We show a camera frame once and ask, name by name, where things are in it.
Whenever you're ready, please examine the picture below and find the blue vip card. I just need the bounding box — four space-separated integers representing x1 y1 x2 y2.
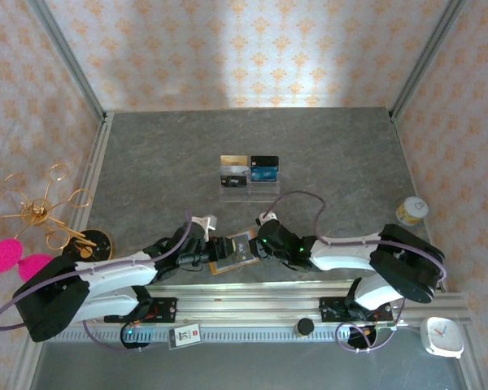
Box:
250 166 279 183

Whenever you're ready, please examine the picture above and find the aluminium side rail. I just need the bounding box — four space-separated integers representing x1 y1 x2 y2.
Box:
67 112 115 232

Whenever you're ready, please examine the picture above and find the black round grommet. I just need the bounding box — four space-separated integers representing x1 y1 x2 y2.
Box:
120 324 152 351
346 324 378 351

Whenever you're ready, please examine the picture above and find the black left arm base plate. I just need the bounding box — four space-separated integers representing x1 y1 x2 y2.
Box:
104 297 178 325

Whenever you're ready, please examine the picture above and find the black card gold pattern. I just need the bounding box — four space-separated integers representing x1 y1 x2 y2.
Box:
226 234 254 264

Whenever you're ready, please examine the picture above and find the grey perforated cable duct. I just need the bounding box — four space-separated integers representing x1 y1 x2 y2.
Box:
44 327 424 343

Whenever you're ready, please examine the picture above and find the black gold round base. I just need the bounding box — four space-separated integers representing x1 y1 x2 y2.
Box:
60 229 115 261

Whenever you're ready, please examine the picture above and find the small yellow-labelled jar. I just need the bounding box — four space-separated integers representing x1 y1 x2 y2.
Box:
395 196 429 226

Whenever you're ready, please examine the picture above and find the aluminium mounting rail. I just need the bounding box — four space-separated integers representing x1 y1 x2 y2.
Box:
26 282 471 328

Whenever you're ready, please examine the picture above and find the orange leather card holder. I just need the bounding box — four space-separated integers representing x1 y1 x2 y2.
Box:
209 228 259 276

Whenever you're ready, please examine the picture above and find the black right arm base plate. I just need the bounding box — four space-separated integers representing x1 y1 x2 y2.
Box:
319 296 393 323

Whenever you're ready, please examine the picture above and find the white square clock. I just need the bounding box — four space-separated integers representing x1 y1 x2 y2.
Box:
420 316 465 358

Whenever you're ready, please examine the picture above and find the gold wire stand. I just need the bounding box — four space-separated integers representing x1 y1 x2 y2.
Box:
0 162 97 251

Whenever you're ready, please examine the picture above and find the clear acrylic card stand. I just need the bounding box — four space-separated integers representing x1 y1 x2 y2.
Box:
219 162 281 203

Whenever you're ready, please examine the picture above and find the grey aluminium corner post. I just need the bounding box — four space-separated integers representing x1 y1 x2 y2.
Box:
389 0 468 123
27 0 109 123

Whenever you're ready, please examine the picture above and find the white number tag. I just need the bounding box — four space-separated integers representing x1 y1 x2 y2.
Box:
168 323 203 350

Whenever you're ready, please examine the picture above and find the pink fuzzy ball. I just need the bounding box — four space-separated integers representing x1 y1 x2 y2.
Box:
18 253 56 284
0 238 24 274

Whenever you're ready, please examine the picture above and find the black round knob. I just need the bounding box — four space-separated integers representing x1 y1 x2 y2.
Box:
294 318 316 337

